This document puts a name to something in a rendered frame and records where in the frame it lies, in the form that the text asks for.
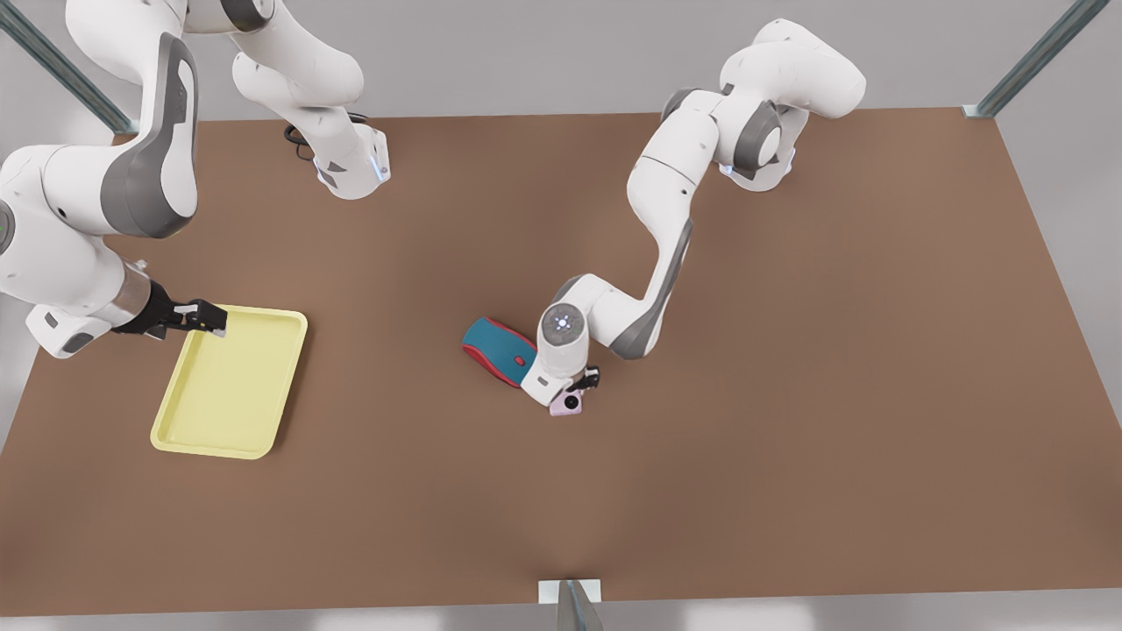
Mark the yellow rectangular tray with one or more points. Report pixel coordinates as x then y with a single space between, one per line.
230 386

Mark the small pink camera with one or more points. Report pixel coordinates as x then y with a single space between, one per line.
568 403

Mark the silver frame post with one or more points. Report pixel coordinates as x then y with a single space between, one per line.
571 605
1034 57
61 66

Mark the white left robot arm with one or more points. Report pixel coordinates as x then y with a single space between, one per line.
666 210

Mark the teal and red computer mouse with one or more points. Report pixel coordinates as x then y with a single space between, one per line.
496 349

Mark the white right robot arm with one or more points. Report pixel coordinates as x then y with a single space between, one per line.
61 202

